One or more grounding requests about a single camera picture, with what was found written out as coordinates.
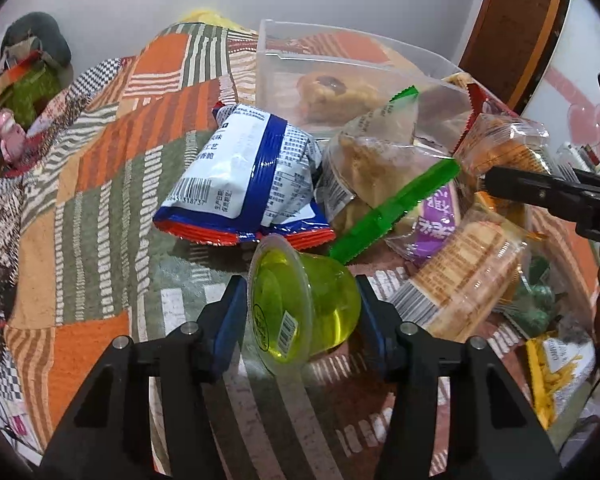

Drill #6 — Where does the white cabinet with stickers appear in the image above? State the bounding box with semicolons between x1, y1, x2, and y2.
522;0;600;159

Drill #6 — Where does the long brown cracker package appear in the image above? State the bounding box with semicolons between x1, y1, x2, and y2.
389;204;543;342

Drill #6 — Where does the patchwork bed blanket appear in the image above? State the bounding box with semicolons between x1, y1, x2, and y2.
0;22;600;480

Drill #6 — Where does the blue white snack bag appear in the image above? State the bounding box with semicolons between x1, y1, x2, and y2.
152;102;336;249

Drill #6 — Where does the purple label cake package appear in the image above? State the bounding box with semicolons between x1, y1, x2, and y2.
385;181;462;266

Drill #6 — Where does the yellow white snack packet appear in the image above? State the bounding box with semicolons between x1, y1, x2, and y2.
524;330;595;430

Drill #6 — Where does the wooden wardrobe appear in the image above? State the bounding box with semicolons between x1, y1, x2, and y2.
460;0;570;114

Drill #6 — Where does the clear bag green clip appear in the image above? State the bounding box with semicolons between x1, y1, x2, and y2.
315;86;460;264

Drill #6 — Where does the small green snack packet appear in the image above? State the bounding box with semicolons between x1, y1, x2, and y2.
495;255;567;339

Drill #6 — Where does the orange round pastry package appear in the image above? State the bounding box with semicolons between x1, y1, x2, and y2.
297;72;384;126

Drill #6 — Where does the clear plastic storage bin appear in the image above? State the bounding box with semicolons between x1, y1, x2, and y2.
256;20;470;150

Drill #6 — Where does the pink plush toy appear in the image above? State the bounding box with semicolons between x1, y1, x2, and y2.
0;108;27;164

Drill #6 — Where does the red snack bag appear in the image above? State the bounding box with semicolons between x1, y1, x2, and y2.
443;72;517;154

